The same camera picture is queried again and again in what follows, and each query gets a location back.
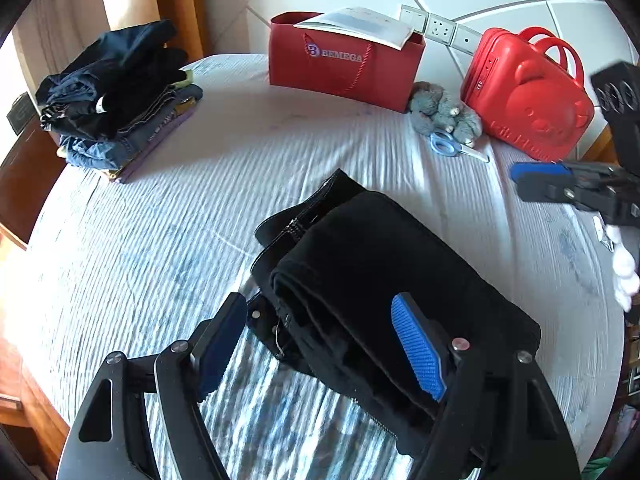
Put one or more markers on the striped white bed sheet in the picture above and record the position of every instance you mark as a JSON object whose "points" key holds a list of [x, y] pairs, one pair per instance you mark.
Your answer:
{"points": [[134, 266]]}

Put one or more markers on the stack of folded clothes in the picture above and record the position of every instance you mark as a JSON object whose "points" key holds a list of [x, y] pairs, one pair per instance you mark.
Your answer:
{"points": [[120, 98]]}

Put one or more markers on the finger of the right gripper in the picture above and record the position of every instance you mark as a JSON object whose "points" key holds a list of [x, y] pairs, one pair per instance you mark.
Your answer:
{"points": [[520, 169], [544, 192]]}

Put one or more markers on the red bear suitcase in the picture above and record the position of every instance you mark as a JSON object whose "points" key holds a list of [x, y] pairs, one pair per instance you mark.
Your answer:
{"points": [[529, 91]]}

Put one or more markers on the brown wooden nightstand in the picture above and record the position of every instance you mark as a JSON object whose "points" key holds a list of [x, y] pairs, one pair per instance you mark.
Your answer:
{"points": [[28, 174]]}

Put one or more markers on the grey plush toy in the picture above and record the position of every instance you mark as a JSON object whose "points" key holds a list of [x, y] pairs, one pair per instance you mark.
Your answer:
{"points": [[434, 109]]}

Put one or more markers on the black jeans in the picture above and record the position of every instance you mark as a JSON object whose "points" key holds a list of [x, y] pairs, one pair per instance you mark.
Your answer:
{"points": [[327, 275]]}

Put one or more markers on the white wall socket panel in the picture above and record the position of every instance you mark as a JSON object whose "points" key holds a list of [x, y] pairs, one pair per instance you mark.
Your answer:
{"points": [[435, 28]]}

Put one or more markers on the white gloved hand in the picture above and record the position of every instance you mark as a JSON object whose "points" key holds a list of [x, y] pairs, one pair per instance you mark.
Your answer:
{"points": [[625, 263]]}

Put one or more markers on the blue handled scissors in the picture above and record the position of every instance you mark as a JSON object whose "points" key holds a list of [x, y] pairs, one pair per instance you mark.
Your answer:
{"points": [[446, 145]]}

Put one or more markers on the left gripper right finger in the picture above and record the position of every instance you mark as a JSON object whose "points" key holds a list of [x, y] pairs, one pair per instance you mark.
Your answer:
{"points": [[495, 406]]}

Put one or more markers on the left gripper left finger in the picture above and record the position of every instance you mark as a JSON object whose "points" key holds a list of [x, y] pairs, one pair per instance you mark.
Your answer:
{"points": [[112, 434]]}

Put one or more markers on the red Bemega paper bag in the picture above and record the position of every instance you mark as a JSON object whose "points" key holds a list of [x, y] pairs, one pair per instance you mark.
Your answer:
{"points": [[359, 69]]}

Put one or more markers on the white booklet in bag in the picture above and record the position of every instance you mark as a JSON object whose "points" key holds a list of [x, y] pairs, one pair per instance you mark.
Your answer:
{"points": [[361, 23]]}

